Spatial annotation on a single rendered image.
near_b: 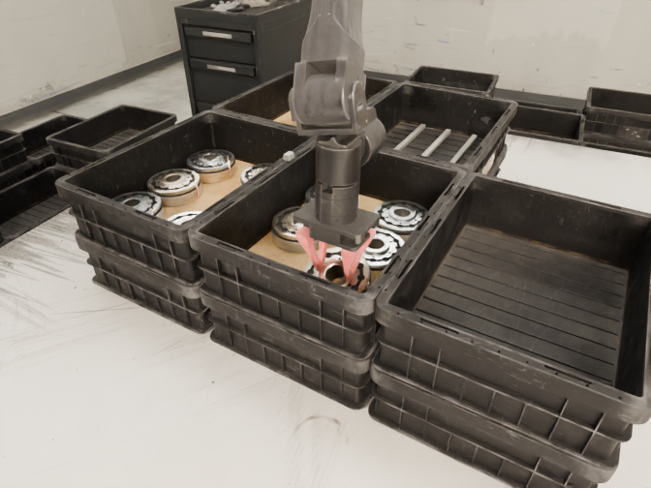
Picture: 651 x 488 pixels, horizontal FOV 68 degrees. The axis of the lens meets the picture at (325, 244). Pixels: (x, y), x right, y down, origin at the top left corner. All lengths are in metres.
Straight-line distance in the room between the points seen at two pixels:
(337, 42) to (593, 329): 0.52
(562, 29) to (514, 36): 0.31
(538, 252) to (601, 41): 3.24
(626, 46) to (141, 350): 3.72
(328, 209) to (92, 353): 0.50
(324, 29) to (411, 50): 3.66
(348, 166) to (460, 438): 0.37
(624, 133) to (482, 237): 1.60
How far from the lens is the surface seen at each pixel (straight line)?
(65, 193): 0.92
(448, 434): 0.71
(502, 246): 0.90
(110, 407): 0.83
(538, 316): 0.78
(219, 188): 1.04
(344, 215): 0.62
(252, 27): 2.35
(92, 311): 1.00
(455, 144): 1.25
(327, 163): 0.59
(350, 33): 0.59
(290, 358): 0.75
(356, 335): 0.65
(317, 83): 0.58
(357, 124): 0.58
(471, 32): 4.12
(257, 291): 0.69
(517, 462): 0.69
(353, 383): 0.72
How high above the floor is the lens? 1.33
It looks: 36 degrees down
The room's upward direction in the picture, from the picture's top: straight up
